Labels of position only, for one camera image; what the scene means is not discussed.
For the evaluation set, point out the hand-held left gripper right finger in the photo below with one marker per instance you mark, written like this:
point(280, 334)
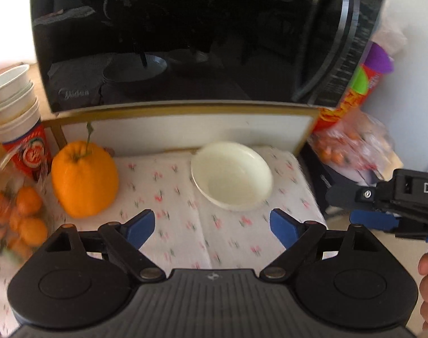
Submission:
point(284, 227)

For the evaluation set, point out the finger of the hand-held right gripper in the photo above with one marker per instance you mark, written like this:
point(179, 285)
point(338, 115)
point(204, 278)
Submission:
point(376, 220)
point(351, 193)

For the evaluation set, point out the red snack box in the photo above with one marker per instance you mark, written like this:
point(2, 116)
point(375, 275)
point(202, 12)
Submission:
point(355, 105)

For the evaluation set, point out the plastic bag of small oranges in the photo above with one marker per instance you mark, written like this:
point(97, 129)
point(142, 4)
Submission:
point(351, 144)

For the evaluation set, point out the white plastic bag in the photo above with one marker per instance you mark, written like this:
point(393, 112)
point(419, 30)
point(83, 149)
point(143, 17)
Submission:
point(392, 31)

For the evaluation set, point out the white wooden-framed stand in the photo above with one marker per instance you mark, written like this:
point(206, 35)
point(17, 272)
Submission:
point(185, 130)

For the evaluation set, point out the large orange with stem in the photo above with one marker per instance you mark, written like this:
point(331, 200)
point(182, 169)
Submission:
point(83, 179)

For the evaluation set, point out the black microwave oven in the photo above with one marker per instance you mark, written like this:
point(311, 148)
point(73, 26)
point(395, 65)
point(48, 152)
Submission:
point(200, 38)

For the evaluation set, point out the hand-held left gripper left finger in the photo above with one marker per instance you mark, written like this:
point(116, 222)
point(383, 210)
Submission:
point(141, 227)

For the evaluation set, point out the cherry print tablecloth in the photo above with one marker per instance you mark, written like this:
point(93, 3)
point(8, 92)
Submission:
point(185, 197)

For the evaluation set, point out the glass jar of small oranges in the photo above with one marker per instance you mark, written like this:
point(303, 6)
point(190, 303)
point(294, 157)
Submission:
point(20, 214)

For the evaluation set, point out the small cream bowl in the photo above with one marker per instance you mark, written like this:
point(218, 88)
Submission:
point(231, 176)

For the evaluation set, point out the stack of paper cups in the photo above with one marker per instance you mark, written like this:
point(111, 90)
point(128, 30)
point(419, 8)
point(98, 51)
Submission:
point(16, 119)

